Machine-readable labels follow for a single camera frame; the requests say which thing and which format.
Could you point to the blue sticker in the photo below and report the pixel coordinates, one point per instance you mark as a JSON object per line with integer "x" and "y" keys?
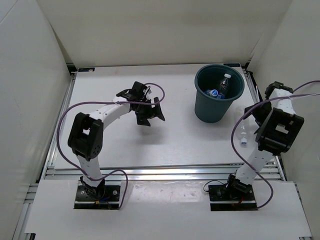
{"x": 233, "y": 65}
{"x": 86, "y": 69}

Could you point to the crushed bottle blue label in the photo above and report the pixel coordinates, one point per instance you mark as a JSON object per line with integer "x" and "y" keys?
{"x": 212, "y": 93}

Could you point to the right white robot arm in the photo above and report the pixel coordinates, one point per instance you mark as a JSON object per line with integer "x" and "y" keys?
{"x": 278, "y": 127}

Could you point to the left blue sticker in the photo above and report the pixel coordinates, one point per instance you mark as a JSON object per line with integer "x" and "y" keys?
{"x": 86, "y": 69}

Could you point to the dark teal plastic bin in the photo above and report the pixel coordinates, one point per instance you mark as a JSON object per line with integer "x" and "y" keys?
{"x": 209, "y": 109}

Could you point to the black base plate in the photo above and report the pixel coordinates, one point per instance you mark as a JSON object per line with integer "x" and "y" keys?
{"x": 109, "y": 199}
{"x": 227, "y": 199}

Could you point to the aluminium front rail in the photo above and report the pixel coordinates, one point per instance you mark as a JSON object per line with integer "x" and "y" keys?
{"x": 180, "y": 173}

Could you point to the clear bottle no label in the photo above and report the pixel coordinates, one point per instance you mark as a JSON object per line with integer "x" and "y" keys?
{"x": 242, "y": 131}

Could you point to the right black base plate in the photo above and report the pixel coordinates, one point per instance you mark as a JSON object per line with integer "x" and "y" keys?
{"x": 227, "y": 199}

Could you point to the clear bottle blue label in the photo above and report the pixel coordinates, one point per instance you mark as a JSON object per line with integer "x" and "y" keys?
{"x": 223, "y": 86}

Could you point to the right blue sticker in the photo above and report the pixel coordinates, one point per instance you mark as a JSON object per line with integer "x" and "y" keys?
{"x": 233, "y": 65}

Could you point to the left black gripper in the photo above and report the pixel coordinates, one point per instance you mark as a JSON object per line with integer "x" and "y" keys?
{"x": 152, "y": 112}

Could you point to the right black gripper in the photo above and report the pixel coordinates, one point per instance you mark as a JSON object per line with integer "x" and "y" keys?
{"x": 259, "y": 119}

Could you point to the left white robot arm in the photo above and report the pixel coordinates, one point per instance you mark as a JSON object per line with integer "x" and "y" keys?
{"x": 86, "y": 135}

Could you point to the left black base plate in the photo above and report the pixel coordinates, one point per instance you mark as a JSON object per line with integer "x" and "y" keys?
{"x": 109, "y": 199}

